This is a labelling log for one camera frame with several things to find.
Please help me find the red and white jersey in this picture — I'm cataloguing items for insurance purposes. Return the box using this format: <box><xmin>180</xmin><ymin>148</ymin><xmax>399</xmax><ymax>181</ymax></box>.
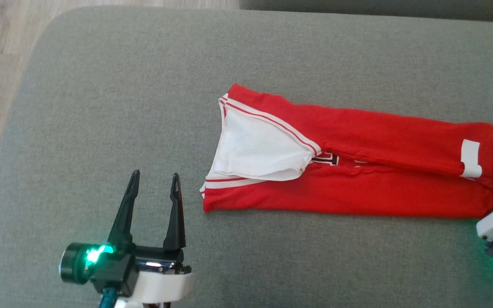
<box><xmin>199</xmin><ymin>83</ymin><xmax>493</xmax><ymax>219</ymax></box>

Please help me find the large grey sofa seat cushion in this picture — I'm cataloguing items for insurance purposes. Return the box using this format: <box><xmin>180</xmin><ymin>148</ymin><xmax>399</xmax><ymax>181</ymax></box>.
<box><xmin>0</xmin><ymin>5</ymin><xmax>493</xmax><ymax>308</ymax></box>

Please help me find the small grey sofa seat cushion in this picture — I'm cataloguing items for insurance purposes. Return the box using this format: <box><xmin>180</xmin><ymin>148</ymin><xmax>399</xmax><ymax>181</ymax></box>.
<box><xmin>239</xmin><ymin>0</ymin><xmax>493</xmax><ymax>23</ymax></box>

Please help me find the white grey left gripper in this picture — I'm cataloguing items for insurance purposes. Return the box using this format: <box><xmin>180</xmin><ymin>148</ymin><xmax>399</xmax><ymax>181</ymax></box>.
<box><xmin>59</xmin><ymin>170</ymin><xmax>194</xmax><ymax>308</ymax></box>

